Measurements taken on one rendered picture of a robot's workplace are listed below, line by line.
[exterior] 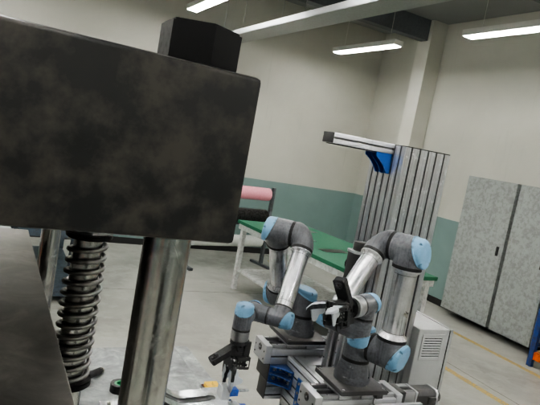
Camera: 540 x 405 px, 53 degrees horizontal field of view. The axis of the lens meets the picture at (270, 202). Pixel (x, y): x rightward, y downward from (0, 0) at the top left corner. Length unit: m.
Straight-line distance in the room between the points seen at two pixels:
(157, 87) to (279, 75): 8.80
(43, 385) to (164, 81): 0.48
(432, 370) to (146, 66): 2.35
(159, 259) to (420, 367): 2.13
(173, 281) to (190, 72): 0.25
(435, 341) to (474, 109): 6.23
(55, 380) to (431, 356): 2.07
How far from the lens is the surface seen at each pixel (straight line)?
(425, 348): 2.67
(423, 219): 2.51
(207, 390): 2.37
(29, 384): 0.87
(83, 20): 8.46
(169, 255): 0.67
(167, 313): 0.70
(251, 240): 8.33
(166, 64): 0.60
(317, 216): 10.02
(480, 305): 7.75
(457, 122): 8.78
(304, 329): 2.70
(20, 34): 0.58
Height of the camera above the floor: 1.93
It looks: 6 degrees down
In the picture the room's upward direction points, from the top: 10 degrees clockwise
